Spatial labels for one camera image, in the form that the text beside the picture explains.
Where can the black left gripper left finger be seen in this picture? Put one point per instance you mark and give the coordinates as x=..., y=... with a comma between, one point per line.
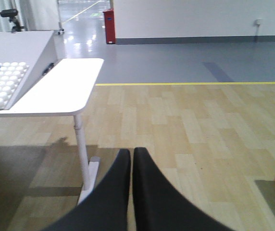
x=105, y=209

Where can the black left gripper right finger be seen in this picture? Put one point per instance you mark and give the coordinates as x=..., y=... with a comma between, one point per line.
x=159, y=206

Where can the white side table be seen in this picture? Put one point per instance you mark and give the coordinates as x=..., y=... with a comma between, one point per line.
x=64, y=91

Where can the white egg tray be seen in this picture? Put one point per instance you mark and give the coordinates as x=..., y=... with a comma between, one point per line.
x=11, y=77

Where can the red bin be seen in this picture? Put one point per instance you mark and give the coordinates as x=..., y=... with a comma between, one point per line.
x=109, y=26

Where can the black camera on stand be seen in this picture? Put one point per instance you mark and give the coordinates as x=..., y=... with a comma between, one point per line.
x=12, y=14

